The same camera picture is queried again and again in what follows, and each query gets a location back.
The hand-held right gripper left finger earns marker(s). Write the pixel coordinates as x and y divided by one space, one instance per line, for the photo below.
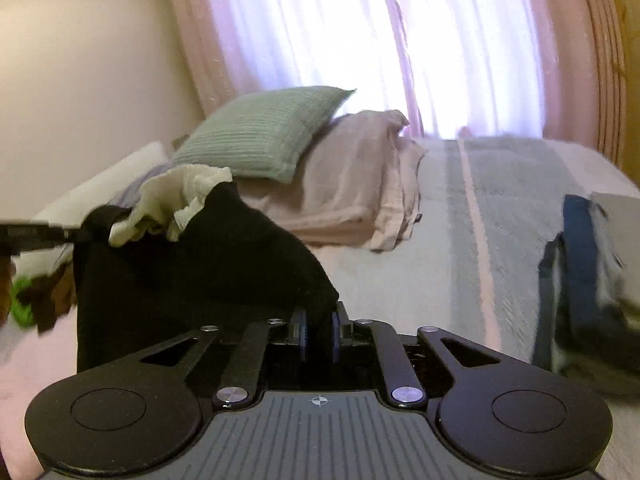
300 336

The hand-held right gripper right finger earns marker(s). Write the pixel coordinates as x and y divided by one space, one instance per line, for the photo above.
335 336

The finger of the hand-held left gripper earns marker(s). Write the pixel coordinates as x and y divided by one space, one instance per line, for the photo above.
35 233

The black garment with white ruffle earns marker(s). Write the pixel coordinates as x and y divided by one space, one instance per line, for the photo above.
200 270

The folded blue and white clothes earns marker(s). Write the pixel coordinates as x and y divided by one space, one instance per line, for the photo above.
580 260

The brown cloth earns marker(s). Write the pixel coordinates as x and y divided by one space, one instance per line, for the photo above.
52 300

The bright green cloth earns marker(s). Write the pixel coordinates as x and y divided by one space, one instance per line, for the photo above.
22 306

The cream white garment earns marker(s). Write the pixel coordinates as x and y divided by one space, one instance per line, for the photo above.
110 175

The pink bed sheet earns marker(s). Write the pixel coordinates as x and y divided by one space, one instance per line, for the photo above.
30 375

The beige pillow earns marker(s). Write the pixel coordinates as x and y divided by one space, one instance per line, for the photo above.
345 180

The grey-blue striped blanket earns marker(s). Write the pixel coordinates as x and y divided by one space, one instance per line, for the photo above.
500 220

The green ribbed pillow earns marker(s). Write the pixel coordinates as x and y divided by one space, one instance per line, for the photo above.
260 130

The pink curtain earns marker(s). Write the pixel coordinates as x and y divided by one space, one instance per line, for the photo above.
300 35

